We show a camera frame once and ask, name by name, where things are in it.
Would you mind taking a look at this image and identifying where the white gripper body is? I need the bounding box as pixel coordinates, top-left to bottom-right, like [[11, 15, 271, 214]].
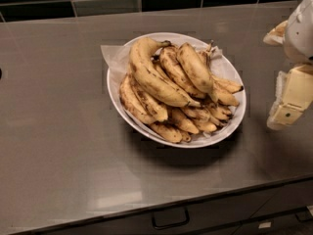
[[283, 0, 313, 64]]

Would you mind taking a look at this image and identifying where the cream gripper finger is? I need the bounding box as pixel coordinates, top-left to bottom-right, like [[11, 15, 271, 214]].
[[267, 64, 313, 130], [263, 21, 288, 46]]

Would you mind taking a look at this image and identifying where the right lower banana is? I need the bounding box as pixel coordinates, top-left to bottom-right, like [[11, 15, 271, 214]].
[[214, 83, 240, 107]]

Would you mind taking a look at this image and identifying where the right edge banana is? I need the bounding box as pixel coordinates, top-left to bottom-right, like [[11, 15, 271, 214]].
[[213, 75, 244, 94]]

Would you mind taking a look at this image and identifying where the front right small banana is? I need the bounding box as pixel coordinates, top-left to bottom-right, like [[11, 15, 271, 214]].
[[193, 119, 217, 133]]

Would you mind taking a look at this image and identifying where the small banana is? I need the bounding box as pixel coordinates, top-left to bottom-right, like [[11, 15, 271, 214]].
[[150, 122, 182, 143], [193, 119, 217, 133]]

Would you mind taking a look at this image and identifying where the spotted banana centre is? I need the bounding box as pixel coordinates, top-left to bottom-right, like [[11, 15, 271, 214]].
[[159, 45, 205, 99]]

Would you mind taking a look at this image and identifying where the spotted banana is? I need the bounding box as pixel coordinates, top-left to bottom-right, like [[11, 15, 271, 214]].
[[119, 75, 156, 124], [130, 76, 168, 122], [159, 45, 205, 99]]

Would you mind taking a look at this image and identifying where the front middle banana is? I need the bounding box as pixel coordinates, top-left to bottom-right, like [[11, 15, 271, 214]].
[[170, 108, 200, 134]]

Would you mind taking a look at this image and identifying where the large top yellow banana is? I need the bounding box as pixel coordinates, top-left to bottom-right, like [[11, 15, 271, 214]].
[[129, 37, 201, 108]]

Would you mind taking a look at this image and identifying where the left inner spotted banana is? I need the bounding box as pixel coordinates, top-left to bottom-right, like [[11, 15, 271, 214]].
[[130, 76, 168, 122]]

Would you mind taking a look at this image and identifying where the left outer spotted banana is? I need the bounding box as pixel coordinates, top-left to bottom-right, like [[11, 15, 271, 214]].
[[119, 75, 156, 124]]

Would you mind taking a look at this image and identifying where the white oval bowl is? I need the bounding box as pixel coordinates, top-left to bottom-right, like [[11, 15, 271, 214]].
[[107, 32, 246, 149]]

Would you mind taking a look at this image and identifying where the white drawer label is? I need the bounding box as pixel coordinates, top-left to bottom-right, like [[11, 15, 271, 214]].
[[258, 221, 272, 229]]

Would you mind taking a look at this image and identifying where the white paper liner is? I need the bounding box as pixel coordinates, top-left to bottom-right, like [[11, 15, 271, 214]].
[[101, 45, 130, 83]]

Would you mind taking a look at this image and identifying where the black drawer handle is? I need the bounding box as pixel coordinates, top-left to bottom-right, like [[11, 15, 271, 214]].
[[152, 208, 190, 230]]

